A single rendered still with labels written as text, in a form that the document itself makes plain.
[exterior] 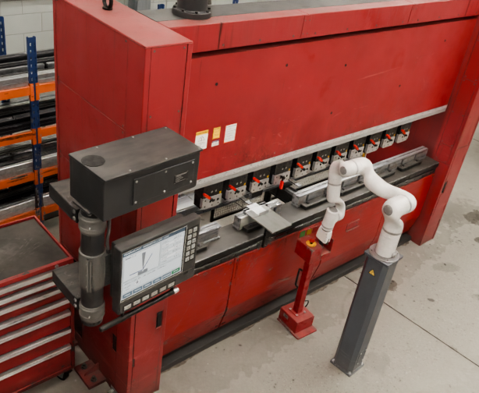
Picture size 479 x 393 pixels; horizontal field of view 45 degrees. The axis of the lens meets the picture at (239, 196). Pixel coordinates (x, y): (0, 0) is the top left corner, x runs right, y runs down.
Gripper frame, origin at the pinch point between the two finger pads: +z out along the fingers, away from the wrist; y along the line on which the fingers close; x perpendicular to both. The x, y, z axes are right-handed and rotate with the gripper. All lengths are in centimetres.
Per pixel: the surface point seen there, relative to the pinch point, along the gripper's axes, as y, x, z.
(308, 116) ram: -35, -11, -86
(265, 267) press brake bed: -13.0, -34.7, 19.4
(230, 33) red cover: -32, -89, -147
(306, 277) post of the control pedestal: 3.4, -7.2, 25.9
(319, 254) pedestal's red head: 6.6, -6.7, 1.3
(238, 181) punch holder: -28, -65, -53
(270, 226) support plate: -8, -47, -25
